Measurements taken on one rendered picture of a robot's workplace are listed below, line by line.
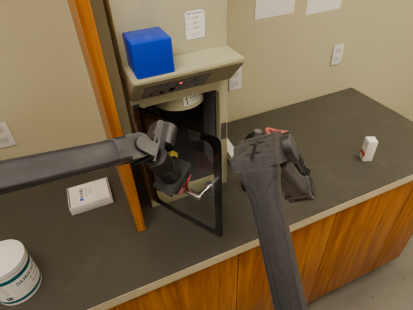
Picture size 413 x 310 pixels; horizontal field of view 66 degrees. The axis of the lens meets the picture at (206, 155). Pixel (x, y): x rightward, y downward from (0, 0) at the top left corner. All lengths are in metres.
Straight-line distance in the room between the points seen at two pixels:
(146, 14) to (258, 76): 0.91
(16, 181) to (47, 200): 0.82
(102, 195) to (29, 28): 0.64
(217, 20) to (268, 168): 0.57
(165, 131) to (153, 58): 0.18
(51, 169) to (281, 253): 0.43
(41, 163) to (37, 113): 0.83
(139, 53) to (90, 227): 0.70
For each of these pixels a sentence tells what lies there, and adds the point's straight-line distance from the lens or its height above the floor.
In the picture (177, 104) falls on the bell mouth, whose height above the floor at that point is 1.34.
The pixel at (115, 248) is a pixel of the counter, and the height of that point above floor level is 0.94.
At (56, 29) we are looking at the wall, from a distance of 1.34.
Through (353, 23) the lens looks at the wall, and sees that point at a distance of 1.98.
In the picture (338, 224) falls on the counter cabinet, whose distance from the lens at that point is 1.50.
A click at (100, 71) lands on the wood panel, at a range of 0.83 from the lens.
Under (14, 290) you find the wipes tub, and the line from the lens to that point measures 1.13.
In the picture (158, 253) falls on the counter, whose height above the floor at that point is 0.94.
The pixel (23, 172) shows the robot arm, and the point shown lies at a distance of 0.63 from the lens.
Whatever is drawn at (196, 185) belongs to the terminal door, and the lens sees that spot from 0.97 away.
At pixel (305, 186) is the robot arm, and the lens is 0.90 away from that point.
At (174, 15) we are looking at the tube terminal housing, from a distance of 0.94.
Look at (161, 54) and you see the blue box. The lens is 0.83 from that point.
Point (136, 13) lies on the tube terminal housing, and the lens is 0.91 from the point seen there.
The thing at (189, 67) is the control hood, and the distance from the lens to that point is 0.88.
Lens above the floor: 1.86
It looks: 39 degrees down
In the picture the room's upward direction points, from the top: 3 degrees counter-clockwise
